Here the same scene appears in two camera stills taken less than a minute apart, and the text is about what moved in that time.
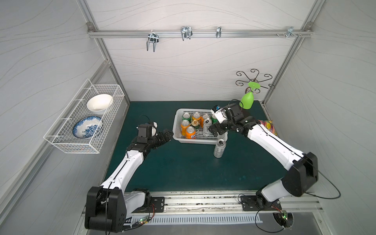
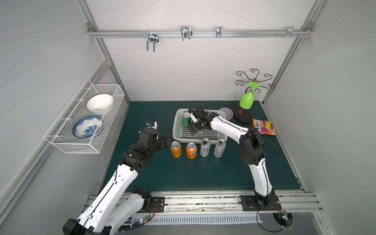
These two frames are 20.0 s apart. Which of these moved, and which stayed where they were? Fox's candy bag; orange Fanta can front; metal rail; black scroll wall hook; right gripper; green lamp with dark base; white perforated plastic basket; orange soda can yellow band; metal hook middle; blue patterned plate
Moved: orange Fanta can front; orange soda can yellow band; right gripper
Stayed: green lamp with dark base; blue patterned plate; Fox's candy bag; black scroll wall hook; metal hook middle; metal rail; white perforated plastic basket
